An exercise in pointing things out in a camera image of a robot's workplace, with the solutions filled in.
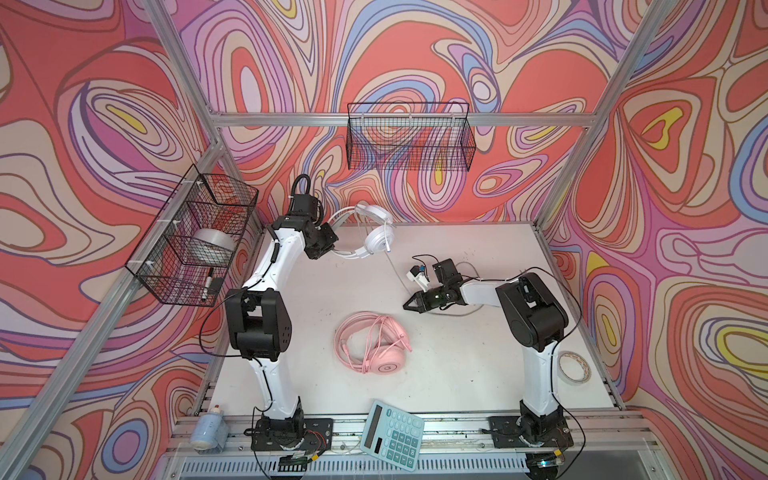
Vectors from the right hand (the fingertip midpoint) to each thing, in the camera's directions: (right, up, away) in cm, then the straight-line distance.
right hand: (408, 311), depth 97 cm
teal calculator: (-6, -25, -25) cm, 36 cm away
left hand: (-22, +23, -5) cm, 33 cm away
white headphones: (-9, +26, -15) cm, 32 cm away
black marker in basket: (-51, +12, -25) cm, 58 cm away
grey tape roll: (-49, +21, -26) cm, 59 cm away
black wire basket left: (-56, +19, -25) cm, 64 cm away
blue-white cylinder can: (-48, -22, -29) cm, 60 cm away
